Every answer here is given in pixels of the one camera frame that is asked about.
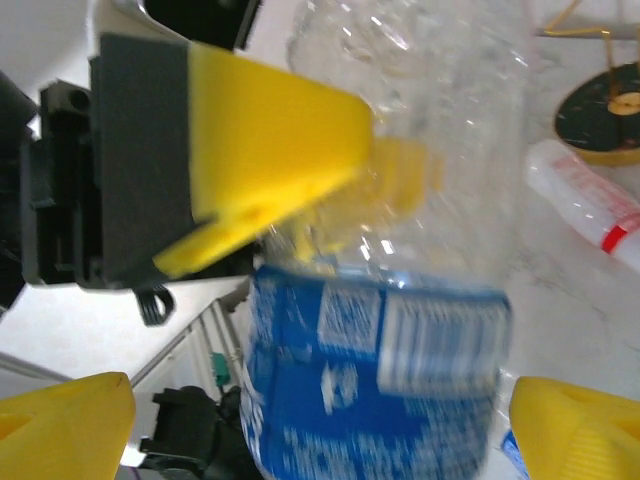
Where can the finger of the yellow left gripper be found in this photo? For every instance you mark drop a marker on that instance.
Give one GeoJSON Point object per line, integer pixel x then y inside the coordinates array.
{"type": "Point", "coordinates": [225, 150]}
{"type": "Point", "coordinates": [400, 175]}

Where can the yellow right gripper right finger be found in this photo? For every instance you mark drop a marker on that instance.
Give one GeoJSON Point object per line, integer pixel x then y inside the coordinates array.
{"type": "Point", "coordinates": [580, 440]}

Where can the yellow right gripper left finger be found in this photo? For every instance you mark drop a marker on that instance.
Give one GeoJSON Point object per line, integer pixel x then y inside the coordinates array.
{"type": "Point", "coordinates": [60, 430]}

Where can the clear bottle blue text label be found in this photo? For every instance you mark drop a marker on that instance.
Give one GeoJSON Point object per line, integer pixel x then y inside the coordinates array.
{"type": "Point", "coordinates": [400, 360]}

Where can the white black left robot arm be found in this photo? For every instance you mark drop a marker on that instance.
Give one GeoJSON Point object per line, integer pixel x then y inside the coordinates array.
{"type": "Point", "coordinates": [190, 430]}

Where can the clear bottle red label cap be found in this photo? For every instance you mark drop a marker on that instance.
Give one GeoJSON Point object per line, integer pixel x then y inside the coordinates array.
{"type": "Point", "coordinates": [575, 190]}

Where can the aluminium frame post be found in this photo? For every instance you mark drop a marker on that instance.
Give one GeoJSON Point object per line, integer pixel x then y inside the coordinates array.
{"type": "Point", "coordinates": [200, 325]}

